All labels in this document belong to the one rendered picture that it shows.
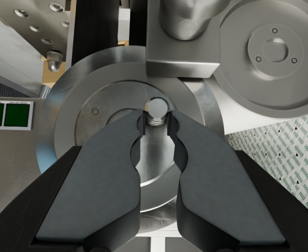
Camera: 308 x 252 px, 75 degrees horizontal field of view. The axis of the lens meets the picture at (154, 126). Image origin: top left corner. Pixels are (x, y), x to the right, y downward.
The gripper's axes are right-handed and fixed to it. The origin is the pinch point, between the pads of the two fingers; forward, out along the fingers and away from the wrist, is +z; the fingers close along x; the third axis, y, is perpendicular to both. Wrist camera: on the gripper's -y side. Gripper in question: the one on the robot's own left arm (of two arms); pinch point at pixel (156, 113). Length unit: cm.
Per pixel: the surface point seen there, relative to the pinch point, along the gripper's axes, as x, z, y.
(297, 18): 12.5, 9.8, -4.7
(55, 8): -16.9, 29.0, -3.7
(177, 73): 1.6, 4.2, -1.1
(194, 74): 2.9, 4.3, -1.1
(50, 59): -24.4, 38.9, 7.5
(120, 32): -34, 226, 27
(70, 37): -7.9, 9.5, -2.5
